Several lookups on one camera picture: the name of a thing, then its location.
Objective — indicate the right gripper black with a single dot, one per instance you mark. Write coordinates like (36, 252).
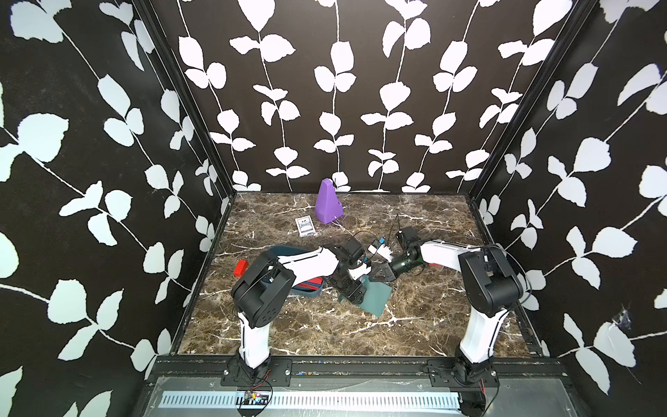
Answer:
(389, 275)

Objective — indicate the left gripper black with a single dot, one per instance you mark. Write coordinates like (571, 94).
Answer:
(353, 293)

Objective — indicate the green envelope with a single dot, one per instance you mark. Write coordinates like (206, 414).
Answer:
(376, 296)

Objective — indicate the red envelope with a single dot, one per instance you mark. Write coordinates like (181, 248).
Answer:
(314, 284)

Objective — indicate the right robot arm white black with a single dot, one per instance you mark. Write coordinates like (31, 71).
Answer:
(491, 285)

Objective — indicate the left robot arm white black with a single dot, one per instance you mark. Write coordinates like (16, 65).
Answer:
(261, 291)

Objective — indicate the purple pyramid metronome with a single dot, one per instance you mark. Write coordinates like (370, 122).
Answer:
(328, 207)

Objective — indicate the small white card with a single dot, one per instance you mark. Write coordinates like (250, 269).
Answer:
(305, 226)

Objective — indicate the small red block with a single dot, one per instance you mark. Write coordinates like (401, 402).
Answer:
(240, 268)

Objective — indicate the small green circuit board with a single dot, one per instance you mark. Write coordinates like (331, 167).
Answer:
(254, 399)

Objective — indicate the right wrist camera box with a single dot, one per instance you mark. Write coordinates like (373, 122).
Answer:
(380, 248)

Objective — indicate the black aluminium front rail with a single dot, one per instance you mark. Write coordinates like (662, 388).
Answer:
(285, 371)

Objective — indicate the white perforated cable tray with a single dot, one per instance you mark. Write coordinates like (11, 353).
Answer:
(335, 401)

